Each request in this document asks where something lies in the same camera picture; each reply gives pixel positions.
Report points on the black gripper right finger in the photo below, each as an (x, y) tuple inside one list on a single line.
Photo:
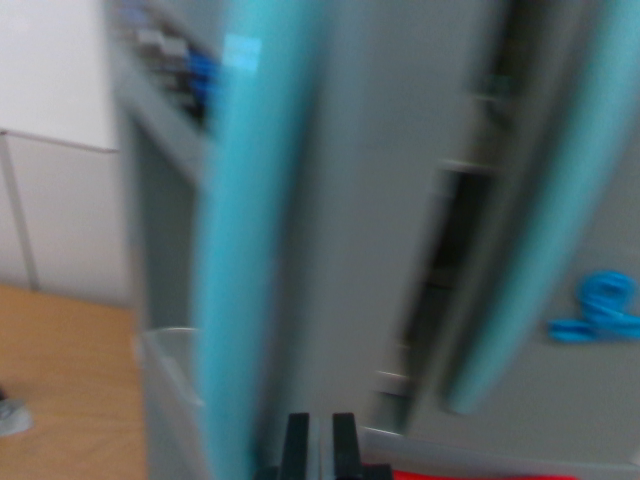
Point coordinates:
[(345, 450)]

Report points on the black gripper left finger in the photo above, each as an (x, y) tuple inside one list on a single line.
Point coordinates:
[(297, 450)]

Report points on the grey fridge door with logo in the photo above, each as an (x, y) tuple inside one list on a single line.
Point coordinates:
[(575, 400)]

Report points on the red object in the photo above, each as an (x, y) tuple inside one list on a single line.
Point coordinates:
[(475, 476)]

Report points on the small grey object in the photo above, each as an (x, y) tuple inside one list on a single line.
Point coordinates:
[(12, 415)]

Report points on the blue clip without card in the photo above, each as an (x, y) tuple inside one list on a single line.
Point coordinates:
[(600, 310)]

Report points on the black temperature display panel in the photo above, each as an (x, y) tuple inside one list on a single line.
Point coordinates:
[(195, 75)]

